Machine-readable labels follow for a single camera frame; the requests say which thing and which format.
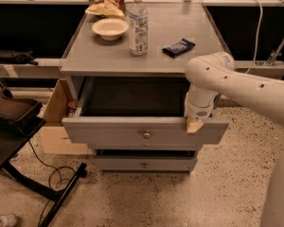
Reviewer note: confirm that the grey middle drawer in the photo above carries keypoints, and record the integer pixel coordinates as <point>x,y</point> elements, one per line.
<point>146,146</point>

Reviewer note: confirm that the clear plastic water bottle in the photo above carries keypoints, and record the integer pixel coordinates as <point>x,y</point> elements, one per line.
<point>138,19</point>

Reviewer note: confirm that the white bowl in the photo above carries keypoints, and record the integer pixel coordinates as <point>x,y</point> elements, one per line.
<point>110,29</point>

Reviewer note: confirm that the brown bag on stand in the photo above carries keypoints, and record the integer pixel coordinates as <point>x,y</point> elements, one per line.
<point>16,113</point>

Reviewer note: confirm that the white shoe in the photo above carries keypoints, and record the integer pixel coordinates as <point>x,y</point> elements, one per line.
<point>8,220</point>

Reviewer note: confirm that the yellow cloth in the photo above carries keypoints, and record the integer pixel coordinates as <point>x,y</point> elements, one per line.
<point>105,10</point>

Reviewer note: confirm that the dark blue snack packet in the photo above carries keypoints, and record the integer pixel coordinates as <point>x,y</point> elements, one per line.
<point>178,49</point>

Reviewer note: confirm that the cardboard box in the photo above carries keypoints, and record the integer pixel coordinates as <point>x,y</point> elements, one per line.
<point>54,137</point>

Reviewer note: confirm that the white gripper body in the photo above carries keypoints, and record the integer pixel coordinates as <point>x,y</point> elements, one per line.
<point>198,112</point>

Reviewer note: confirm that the grey bottom drawer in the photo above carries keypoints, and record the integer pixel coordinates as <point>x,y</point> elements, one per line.
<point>145,164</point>

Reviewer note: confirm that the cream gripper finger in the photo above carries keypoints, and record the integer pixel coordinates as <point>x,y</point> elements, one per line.
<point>193,124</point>

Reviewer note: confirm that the grey drawer cabinet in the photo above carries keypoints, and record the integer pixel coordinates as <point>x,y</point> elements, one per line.
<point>169,23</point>

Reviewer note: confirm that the grey top drawer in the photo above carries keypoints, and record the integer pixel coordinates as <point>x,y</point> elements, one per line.
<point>136,111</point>

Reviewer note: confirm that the grey drawer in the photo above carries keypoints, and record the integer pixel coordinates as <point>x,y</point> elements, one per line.
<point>146,146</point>
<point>136,111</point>
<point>145,164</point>

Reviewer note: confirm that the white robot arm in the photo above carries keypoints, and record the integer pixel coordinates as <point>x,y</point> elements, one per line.
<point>214,74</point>

